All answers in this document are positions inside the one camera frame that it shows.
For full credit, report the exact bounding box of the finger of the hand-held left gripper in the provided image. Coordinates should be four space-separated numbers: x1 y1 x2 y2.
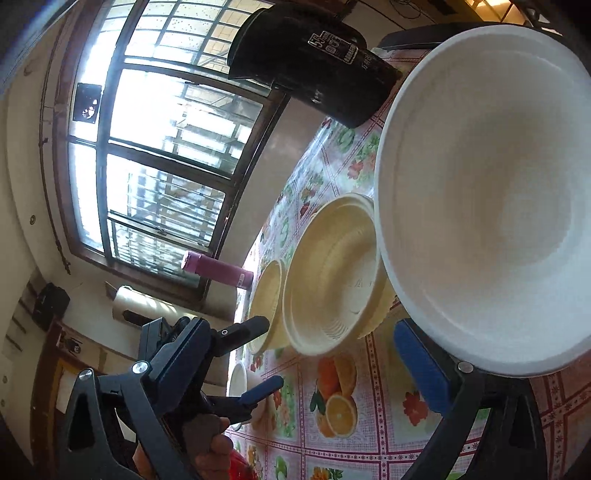
205 375 284 418
211 316 271 358

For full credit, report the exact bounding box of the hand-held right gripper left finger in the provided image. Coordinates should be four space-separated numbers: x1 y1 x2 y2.
60 316 213 480

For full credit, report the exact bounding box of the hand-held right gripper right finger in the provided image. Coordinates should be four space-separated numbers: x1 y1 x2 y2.
394 318 550 480

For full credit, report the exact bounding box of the small cream plastic bowl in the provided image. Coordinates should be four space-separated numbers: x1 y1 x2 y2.
248 258 289 355

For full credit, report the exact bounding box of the large red plate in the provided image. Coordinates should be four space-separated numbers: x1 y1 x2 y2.
228 450 257 480

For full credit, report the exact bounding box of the large cream plastic bowl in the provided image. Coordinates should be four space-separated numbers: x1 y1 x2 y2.
358 258 397 341
283 194 386 356

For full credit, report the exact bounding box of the large white bowl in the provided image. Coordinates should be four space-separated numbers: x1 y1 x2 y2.
373 23 591 376

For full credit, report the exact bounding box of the person's left hand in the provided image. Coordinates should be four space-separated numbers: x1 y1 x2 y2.
191 415 234 480

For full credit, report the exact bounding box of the small white bowl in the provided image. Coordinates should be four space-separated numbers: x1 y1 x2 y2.
228 361 250 398

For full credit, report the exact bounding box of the pink thermos bottle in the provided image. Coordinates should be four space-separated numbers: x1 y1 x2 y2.
181 250 254 290

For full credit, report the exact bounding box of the white tower air conditioner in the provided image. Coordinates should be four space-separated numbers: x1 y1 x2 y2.
112 285 185 325

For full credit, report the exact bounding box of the fruit print tablecloth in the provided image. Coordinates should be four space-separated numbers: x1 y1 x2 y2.
226 46 591 480

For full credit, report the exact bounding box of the barred window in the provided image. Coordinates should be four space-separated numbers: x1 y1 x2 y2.
55 0 289 303

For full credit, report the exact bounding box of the window exhaust fan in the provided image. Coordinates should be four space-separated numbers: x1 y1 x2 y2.
73 82 101 123

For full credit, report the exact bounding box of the black kettle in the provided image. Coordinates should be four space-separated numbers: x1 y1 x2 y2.
226 0 403 130

